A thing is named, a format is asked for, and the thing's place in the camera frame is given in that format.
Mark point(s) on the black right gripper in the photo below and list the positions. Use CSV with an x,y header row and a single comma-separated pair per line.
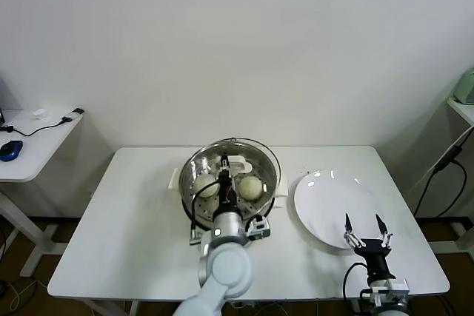
x,y
374,255

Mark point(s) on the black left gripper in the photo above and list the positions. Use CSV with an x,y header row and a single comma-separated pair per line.
x,y
227,201

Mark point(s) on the white steamed baozi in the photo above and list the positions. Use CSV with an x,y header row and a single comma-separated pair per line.
x,y
250,188
205,185

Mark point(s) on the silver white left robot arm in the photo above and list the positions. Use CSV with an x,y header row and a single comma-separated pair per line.
x,y
226,268

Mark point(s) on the stainless steel steamer basket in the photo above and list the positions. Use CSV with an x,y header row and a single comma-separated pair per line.
x,y
189,208

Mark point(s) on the white round plate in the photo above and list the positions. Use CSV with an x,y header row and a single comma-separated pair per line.
x,y
322,205

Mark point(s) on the white electric cooker base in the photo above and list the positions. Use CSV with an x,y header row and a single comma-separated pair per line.
x,y
174,181

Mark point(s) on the black silver adapter dongle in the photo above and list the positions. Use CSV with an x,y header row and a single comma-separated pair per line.
x,y
74,114

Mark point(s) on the pale green appliance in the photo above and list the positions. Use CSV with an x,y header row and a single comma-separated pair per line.
x,y
466,88

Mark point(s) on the white side desk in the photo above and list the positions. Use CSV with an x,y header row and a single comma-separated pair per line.
x,y
37,153

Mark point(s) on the small white plastic object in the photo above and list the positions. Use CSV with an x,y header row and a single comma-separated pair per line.
x,y
40,113

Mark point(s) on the blue computer mouse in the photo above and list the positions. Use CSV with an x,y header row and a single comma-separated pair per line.
x,y
12,149

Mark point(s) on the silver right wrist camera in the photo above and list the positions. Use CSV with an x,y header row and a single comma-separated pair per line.
x,y
398,290

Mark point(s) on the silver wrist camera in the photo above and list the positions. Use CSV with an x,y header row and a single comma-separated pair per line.
x,y
398,290
259,228

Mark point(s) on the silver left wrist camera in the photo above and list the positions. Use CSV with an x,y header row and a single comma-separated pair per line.
x,y
259,228

